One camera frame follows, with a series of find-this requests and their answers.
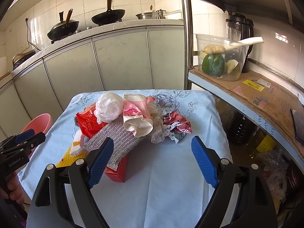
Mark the grey kitchen cabinet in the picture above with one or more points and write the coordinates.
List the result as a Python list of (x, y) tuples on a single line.
[(140, 54)]

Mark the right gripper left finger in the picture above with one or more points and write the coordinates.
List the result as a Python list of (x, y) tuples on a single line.
[(97, 161)]

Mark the metal shelf pole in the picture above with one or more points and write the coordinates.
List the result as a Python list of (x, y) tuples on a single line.
[(188, 41)]

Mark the white cabbage piece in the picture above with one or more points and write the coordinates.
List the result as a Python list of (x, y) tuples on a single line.
[(231, 65)]

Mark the pink plastic trash bin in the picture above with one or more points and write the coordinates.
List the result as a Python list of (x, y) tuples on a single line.
[(41, 123)]

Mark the person's left hand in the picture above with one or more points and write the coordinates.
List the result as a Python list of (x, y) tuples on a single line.
[(15, 190)]

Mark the black wok wooden handle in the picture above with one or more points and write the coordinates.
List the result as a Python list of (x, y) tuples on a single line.
[(109, 16)]

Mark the black induction cooker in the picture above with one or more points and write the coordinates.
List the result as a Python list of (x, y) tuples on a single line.
[(18, 59)]

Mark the crumpled red patterned wrapper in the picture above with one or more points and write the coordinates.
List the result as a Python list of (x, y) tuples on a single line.
[(178, 126)]

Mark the yellow foam fruit net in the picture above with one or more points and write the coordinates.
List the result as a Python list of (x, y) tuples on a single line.
[(68, 160)]

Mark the light blue floral tablecloth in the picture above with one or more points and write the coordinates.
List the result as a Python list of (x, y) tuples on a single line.
[(164, 186)]

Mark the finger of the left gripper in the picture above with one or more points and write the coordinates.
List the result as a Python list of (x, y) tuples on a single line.
[(20, 138), (34, 141)]

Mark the black blender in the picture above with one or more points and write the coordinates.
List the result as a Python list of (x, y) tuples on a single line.
[(239, 27)]

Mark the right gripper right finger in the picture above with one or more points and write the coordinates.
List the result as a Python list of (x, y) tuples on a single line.
[(207, 160)]

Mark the steel pot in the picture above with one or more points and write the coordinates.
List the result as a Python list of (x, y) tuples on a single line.
[(149, 14)]

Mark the white orange plastic bag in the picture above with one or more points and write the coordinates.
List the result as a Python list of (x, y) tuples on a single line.
[(77, 147)]

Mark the black phone on shelf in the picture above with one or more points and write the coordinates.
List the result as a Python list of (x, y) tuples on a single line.
[(298, 124)]

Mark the crumpled clear plastic wrap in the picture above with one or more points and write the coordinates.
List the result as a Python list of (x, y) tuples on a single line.
[(160, 130)]

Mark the clear plastic container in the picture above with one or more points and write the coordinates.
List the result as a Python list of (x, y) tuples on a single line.
[(239, 54)]

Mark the ginger root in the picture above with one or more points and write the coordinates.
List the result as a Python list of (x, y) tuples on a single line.
[(214, 49)]

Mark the red cardboard box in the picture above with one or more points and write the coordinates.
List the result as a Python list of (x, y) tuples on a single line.
[(118, 175)]

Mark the flattened cardboard sheet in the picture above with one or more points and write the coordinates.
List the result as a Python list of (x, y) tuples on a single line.
[(274, 100)]

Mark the green bell pepper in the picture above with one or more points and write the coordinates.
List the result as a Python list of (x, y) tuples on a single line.
[(213, 65)]

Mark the small steel kettle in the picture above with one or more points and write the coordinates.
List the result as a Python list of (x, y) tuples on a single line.
[(161, 14)]

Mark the black wok with lid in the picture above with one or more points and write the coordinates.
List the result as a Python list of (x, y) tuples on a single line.
[(64, 27)]

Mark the white spoon handle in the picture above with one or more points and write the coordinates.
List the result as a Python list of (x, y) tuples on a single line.
[(244, 42)]

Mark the red plastic snack bag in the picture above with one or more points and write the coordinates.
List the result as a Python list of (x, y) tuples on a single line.
[(87, 121)]

